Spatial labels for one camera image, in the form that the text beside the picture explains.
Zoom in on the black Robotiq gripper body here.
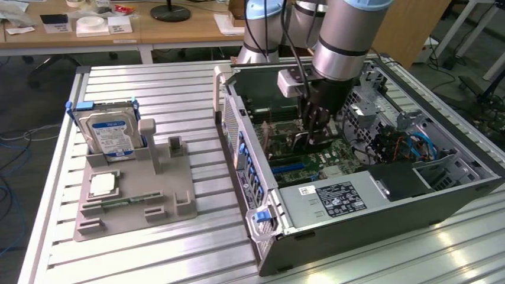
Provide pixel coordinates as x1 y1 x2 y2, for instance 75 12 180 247
302 77 356 119

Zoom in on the black graphics card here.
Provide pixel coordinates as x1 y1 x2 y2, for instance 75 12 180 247
260 120 336 159

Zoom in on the CPU socket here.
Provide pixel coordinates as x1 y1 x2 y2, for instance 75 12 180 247
273 121 305 134

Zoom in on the black RAM slot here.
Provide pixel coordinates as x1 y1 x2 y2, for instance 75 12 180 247
252 114 301 124
252 108 297 116

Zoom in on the green motherboard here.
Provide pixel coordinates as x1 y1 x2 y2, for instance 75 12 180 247
246 94 370 189

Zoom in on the metal disk bay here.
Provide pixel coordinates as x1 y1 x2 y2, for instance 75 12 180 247
341 84 401 149

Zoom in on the silver chipset heatsink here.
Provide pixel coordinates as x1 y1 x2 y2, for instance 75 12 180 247
321 165 345 178

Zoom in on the blue expansion slot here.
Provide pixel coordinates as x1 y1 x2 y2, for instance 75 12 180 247
272 164 306 176

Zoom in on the grey power supply unit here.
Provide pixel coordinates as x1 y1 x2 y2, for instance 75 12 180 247
277 171 392 234

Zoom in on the wooden cabinet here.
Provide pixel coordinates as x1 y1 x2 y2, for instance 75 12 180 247
366 0 453 69

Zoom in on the white booklet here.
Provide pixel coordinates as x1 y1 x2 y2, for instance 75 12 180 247
212 13 248 36

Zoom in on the open grey PC case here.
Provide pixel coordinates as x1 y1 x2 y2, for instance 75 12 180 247
212 53 505 277

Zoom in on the brown cardboard box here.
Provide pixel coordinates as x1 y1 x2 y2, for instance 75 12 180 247
228 0 249 21

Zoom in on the black metal stand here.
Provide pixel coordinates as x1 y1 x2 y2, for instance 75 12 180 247
457 73 505 137

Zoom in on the wooden desk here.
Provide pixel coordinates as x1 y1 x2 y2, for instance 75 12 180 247
0 0 253 57

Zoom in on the black round lamp base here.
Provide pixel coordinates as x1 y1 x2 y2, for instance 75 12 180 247
149 0 192 23

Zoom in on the hard disk with blue caddy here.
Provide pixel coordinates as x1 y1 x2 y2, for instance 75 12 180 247
63 96 145 163

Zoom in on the grey printed parts rack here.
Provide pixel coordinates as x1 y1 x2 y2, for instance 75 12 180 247
72 118 198 243

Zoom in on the green RAM stick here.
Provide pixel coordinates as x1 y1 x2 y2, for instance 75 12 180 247
100 196 147 208

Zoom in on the plain white box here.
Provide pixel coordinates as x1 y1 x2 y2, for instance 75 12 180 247
107 15 133 35

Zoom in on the silver CPU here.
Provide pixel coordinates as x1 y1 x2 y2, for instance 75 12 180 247
87 173 119 198

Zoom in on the white round container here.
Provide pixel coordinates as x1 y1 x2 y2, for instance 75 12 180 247
75 16 111 38

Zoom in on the black office chair base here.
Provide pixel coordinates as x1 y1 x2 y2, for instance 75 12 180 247
23 53 119 88

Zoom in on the white box with black top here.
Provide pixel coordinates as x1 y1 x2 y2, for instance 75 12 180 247
39 14 75 34

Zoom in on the clear plastic bag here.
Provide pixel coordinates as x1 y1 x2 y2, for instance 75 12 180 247
0 1 36 27

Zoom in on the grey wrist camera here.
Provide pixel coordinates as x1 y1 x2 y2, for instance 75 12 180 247
277 69 316 98

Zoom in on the black camera cable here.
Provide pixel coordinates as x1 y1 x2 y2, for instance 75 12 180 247
281 0 316 101

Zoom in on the red wire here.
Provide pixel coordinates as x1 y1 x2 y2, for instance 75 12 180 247
388 134 412 160

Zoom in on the blue wire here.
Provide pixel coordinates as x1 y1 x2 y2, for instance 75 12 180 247
408 133 438 162

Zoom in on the white table frame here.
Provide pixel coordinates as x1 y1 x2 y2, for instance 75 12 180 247
432 0 505 80

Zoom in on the white floor cable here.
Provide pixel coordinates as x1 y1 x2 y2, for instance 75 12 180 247
0 125 64 141

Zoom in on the blue floor cable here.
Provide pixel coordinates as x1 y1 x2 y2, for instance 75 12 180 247
0 141 32 258

